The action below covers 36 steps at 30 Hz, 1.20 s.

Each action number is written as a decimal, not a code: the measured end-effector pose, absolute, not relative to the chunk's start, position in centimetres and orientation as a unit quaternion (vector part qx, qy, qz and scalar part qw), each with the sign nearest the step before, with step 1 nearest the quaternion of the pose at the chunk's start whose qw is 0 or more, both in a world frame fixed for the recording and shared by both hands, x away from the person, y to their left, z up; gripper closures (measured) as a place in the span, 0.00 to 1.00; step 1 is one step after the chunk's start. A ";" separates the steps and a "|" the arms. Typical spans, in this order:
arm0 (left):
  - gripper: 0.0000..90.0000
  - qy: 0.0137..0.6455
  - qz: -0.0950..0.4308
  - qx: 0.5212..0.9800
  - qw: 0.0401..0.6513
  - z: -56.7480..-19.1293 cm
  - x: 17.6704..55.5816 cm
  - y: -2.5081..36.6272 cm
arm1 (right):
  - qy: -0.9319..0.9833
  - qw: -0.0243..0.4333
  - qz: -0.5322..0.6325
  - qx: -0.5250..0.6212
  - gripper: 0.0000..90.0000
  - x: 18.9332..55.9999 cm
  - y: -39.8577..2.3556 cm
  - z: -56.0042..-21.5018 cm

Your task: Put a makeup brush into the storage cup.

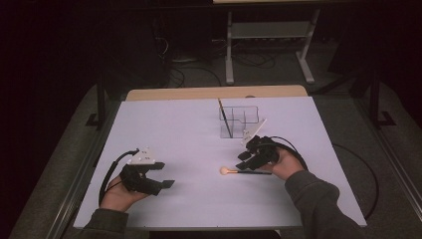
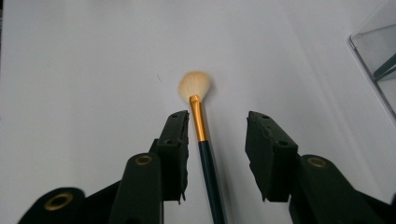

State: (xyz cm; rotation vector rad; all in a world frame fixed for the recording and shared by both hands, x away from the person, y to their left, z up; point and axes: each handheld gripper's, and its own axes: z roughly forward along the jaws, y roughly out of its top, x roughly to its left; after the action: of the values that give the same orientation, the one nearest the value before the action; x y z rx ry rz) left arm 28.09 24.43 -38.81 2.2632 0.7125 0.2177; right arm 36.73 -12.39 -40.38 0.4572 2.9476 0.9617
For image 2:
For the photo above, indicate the clear acrylic brush organizer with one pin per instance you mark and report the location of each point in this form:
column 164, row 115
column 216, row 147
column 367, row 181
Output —
column 378, row 46

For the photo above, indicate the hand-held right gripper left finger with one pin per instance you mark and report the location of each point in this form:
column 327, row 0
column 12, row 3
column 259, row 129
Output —
column 172, row 155

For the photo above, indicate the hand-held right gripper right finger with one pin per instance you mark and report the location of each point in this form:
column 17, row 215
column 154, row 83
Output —
column 271, row 158

